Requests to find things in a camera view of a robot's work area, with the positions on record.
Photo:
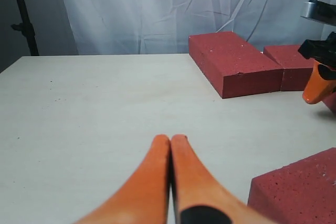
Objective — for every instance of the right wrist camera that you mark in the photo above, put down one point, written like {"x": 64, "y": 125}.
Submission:
{"x": 319, "y": 11}

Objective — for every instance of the long red brick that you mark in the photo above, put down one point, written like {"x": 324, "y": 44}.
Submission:
{"x": 302, "y": 192}

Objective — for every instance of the back row left red brick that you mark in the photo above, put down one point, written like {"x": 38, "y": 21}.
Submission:
{"x": 296, "y": 69}

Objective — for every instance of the black stand pole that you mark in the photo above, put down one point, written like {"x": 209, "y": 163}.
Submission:
{"x": 26, "y": 28}

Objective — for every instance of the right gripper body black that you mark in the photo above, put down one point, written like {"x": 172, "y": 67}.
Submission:
{"x": 323, "y": 52}

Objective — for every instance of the angled red brick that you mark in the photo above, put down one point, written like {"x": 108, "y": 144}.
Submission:
{"x": 234, "y": 67}

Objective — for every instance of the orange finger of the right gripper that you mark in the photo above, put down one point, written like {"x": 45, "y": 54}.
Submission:
{"x": 317, "y": 88}

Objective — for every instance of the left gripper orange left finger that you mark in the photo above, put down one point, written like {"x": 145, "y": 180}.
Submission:
{"x": 144, "y": 197}

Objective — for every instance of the white backdrop cloth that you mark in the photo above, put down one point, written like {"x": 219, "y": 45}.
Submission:
{"x": 116, "y": 27}

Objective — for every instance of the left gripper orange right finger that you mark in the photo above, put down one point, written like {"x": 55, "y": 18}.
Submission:
{"x": 198, "y": 196}

